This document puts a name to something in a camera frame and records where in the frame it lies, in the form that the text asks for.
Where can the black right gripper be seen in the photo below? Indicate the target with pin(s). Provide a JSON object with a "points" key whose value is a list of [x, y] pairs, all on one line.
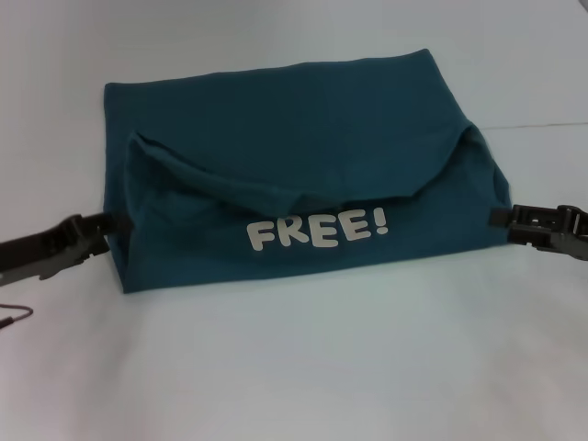
{"points": [[556, 229]]}

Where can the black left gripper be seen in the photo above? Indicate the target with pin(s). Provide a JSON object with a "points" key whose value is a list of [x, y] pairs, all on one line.
{"points": [[41, 250]]}

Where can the teal blue shirt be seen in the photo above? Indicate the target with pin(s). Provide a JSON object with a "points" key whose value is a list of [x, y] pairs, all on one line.
{"points": [[303, 184]]}

